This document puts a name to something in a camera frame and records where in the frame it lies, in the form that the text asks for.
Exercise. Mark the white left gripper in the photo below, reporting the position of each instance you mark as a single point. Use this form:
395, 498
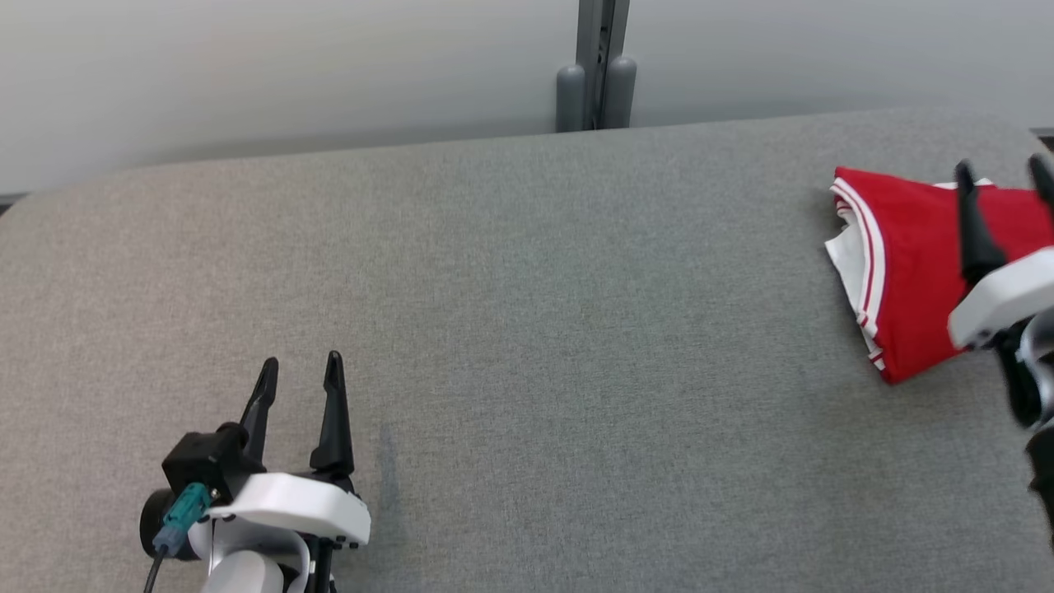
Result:
296, 506

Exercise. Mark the grey cylindrical post foot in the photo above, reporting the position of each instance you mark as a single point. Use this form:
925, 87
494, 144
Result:
570, 99
622, 92

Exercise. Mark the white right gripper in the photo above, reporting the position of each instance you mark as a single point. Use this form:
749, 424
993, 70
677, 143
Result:
1005, 301

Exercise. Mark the red basketball jersey number 23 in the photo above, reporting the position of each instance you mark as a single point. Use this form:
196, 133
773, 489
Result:
914, 263

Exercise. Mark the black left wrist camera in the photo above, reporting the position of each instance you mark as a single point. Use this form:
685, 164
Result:
206, 457

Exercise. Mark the teal left camera connector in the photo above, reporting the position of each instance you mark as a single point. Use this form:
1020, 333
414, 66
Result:
183, 517

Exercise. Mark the grey metal partition post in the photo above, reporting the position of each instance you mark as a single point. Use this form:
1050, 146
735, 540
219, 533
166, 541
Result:
603, 33

